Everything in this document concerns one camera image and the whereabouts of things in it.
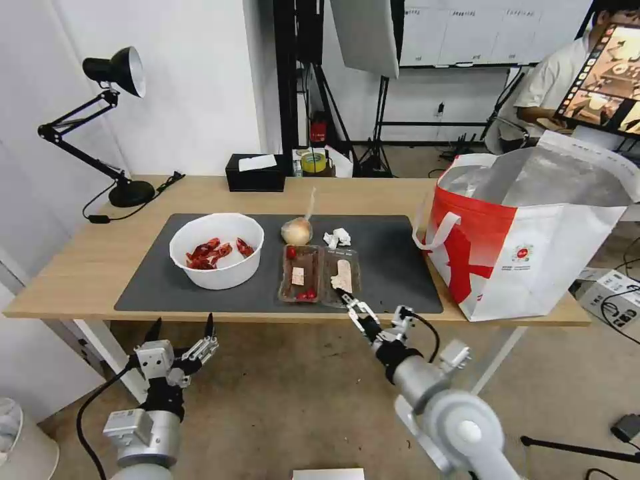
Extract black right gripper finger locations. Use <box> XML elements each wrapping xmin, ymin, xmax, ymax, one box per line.
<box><xmin>339</xmin><ymin>295</ymin><xmax>371</xmax><ymax>341</ymax></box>
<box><xmin>345</xmin><ymin>295</ymin><xmax>382</xmax><ymax>329</ymax></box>

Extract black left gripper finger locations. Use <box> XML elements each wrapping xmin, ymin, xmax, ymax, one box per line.
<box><xmin>181</xmin><ymin>312</ymin><xmax>221</xmax><ymax>374</ymax></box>
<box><xmin>143</xmin><ymin>317</ymin><xmax>164</xmax><ymax>351</ymax></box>

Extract clear plastic clamshell food container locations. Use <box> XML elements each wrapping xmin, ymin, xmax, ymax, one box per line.
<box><xmin>277</xmin><ymin>243</ymin><xmax>363</xmax><ymax>307</ymax></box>

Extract bun in clear plastic bag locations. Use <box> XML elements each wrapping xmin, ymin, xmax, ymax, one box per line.
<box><xmin>281</xmin><ymin>187</ymin><xmax>319</xmax><ymax>246</ymax></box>

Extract red and white takeout bag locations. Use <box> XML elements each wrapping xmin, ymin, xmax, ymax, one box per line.
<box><xmin>411</xmin><ymin>131</ymin><xmax>640</xmax><ymax>323</ymax></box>

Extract pale food scrap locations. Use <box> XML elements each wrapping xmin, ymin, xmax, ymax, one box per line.
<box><xmin>329</xmin><ymin>259</ymin><xmax>354</xmax><ymax>294</ymax></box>

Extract black desk mat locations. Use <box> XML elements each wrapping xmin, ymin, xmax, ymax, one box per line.
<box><xmin>113</xmin><ymin>213</ymin><xmax>445</xmax><ymax>315</ymax></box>

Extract white round bowl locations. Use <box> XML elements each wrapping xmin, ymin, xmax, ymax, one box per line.
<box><xmin>169</xmin><ymin>213</ymin><xmax>265</xmax><ymax>291</ymax></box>

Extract crumpled white tissue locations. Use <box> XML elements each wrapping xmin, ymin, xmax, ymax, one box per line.
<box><xmin>322</xmin><ymin>227</ymin><xmax>354</xmax><ymax>249</ymax></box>

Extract wooden table with white legs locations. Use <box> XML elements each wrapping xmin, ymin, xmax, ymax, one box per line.
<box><xmin>2</xmin><ymin>173</ymin><xmax>592</xmax><ymax>406</ymax></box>

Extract red crayfish shell pile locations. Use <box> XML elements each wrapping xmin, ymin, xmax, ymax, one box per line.
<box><xmin>185</xmin><ymin>237</ymin><xmax>234</xmax><ymax>271</ymax></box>

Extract white robot front shell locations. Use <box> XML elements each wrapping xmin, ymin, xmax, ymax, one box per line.
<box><xmin>292</xmin><ymin>468</ymin><xmax>366</xmax><ymax>480</ymax></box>

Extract black desk lamp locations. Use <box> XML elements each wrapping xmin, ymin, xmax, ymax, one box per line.
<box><xmin>37</xmin><ymin>45</ymin><xmax>157</xmax><ymax>209</ymax></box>

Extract white round bin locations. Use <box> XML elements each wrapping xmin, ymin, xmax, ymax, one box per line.
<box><xmin>0</xmin><ymin>397</ymin><xmax>61</xmax><ymax>480</ymax></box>

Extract yellow tape roll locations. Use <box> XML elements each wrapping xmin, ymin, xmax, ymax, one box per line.
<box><xmin>301</xmin><ymin>152</ymin><xmax>329</xmax><ymax>175</ymax></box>

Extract black tissue box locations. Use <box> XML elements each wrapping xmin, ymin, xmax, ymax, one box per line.
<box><xmin>225</xmin><ymin>153</ymin><xmax>285</xmax><ymax>193</ymax></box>

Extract white tissue sheet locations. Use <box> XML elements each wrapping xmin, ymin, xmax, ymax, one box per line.
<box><xmin>239</xmin><ymin>155</ymin><xmax>279</xmax><ymax>171</ymax></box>

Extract black light stand tripod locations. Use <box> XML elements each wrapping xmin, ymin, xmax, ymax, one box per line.
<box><xmin>352</xmin><ymin>75</ymin><xmax>402</xmax><ymax>179</ymax></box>

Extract red fire extinguisher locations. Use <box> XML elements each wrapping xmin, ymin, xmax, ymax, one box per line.
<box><xmin>309</xmin><ymin>112</ymin><xmax>329</xmax><ymax>147</ymax></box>

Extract black tripod leg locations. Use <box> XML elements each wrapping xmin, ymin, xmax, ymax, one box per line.
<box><xmin>519</xmin><ymin>435</ymin><xmax>640</xmax><ymax>464</ymax></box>

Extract white cardboard box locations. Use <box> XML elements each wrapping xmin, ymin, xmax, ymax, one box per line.
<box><xmin>575</xmin><ymin>267</ymin><xmax>640</xmax><ymax>331</ymax></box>

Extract black power adapter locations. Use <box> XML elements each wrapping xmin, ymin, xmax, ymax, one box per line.
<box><xmin>611</xmin><ymin>413</ymin><xmax>640</xmax><ymax>444</ymax></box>

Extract white photo softbox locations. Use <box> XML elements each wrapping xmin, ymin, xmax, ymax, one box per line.
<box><xmin>327</xmin><ymin>0</ymin><xmax>401</xmax><ymax>80</ymax></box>

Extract person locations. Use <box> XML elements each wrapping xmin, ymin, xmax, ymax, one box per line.
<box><xmin>485</xmin><ymin>7</ymin><xmax>623</xmax><ymax>156</ymax></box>

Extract whiteboard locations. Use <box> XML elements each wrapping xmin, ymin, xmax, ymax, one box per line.
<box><xmin>399</xmin><ymin>0</ymin><xmax>597</xmax><ymax>69</ymax></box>

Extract tilted computer monitor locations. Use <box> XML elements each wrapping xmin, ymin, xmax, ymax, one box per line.
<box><xmin>552</xmin><ymin>11</ymin><xmax>640</xmax><ymax>139</ymax></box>

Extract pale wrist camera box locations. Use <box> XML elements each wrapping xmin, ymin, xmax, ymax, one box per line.
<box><xmin>135</xmin><ymin>339</ymin><xmax>177</xmax><ymax>382</ymax></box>
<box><xmin>391</xmin><ymin>305</ymin><xmax>417</xmax><ymax>346</ymax></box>

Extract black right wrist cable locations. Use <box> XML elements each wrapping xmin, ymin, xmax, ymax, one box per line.
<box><xmin>407</xmin><ymin>312</ymin><xmax>442</xmax><ymax>363</ymax></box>

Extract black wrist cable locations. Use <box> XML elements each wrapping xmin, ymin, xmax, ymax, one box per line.
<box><xmin>75</xmin><ymin>352</ymin><xmax>149</xmax><ymax>480</ymax></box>
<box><xmin>407</xmin><ymin>312</ymin><xmax>442</xmax><ymax>363</ymax></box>

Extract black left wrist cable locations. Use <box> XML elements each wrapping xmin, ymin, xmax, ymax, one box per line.
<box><xmin>75</xmin><ymin>352</ymin><xmax>149</xmax><ymax>480</ymax></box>

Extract black lamp power cable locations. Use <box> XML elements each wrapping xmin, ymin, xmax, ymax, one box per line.
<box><xmin>82</xmin><ymin>169</ymin><xmax>187</xmax><ymax>225</ymax></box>

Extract black metal rack frame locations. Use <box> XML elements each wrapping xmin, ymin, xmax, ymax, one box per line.
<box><xmin>272</xmin><ymin>0</ymin><xmax>324</xmax><ymax>177</ymax></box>

